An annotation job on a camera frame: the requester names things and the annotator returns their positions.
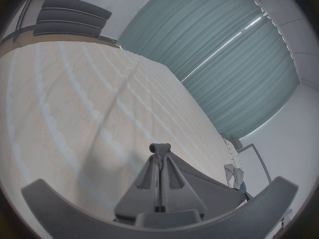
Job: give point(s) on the grey garment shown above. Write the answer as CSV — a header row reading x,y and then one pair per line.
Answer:
x,y
234,175

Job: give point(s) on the dark blue garment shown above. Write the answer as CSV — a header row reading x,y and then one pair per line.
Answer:
x,y
243,187

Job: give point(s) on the grey bedside table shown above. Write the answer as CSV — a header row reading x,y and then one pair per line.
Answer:
x,y
235,142

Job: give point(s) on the bed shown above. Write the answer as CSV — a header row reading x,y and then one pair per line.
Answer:
x,y
87,108

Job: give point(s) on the white printed pillow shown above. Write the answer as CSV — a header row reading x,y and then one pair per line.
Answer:
x,y
233,155

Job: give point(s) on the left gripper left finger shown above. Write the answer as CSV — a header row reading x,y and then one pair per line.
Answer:
x,y
139,200

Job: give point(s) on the blue-green curtain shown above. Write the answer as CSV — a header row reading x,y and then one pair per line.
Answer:
x,y
187,26
249,83

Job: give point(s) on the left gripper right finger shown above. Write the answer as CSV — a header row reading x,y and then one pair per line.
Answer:
x,y
182,200

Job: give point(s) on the black T-shirt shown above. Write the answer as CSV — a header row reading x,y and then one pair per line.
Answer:
x,y
204,183

